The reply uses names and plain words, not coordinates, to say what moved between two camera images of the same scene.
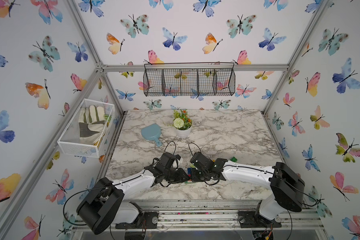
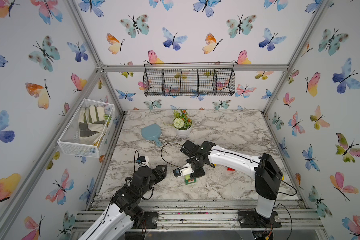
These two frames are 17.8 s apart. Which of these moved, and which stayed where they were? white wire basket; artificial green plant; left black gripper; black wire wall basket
Moved: left black gripper
Stayed: artificial green plant; black wire wall basket; white wire basket
